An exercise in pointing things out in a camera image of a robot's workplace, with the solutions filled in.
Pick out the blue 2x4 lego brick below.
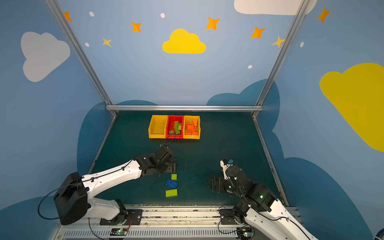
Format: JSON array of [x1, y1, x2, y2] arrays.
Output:
[[166, 180, 178, 189]]

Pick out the green 2x4 lego bottom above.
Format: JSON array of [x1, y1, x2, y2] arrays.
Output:
[[165, 189, 178, 198]]

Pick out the green 2x4 lego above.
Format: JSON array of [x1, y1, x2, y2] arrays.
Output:
[[174, 126, 181, 135], [165, 189, 178, 198]]

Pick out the green 2x4 lego slanted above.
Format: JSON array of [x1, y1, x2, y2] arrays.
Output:
[[174, 121, 183, 130]]

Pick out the long orange lego piece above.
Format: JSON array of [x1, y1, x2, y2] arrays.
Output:
[[185, 130, 199, 135]]

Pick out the orange stepped lego brick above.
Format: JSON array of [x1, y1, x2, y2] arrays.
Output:
[[186, 124, 196, 131]]

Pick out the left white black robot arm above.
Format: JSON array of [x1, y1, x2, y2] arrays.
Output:
[[54, 146, 177, 225]]

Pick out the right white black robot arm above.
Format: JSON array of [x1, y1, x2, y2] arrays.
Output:
[[210, 160, 316, 240]]

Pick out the left yellow bin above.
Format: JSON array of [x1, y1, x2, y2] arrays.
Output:
[[148, 115, 168, 139]]

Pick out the yellow bin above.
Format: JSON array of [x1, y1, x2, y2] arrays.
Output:
[[183, 116, 201, 140], [148, 115, 168, 139]]

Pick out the red middle bin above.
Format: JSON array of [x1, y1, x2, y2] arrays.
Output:
[[166, 115, 184, 140]]

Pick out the right yellow bin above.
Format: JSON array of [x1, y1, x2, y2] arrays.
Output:
[[183, 116, 201, 140]]

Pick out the right circuit board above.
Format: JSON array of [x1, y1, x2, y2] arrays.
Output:
[[236, 227, 255, 240]]

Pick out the circuit board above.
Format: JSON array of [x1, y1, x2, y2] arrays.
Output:
[[110, 228, 129, 237], [236, 227, 255, 240]]

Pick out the left circuit board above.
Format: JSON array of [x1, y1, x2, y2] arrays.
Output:
[[110, 228, 129, 237]]

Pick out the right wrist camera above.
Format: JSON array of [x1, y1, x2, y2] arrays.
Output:
[[220, 158, 233, 180]]

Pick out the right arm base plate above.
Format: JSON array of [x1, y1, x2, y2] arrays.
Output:
[[218, 208, 244, 225]]

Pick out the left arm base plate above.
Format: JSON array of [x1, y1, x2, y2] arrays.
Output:
[[100, 209, 143, 226]]

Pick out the aluminium frame back bar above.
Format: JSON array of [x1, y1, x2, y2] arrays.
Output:
[[106, 105, 263, 112]]

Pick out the aluminium front rail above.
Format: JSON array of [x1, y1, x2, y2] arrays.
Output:
[[49, 205, 301, 240]]

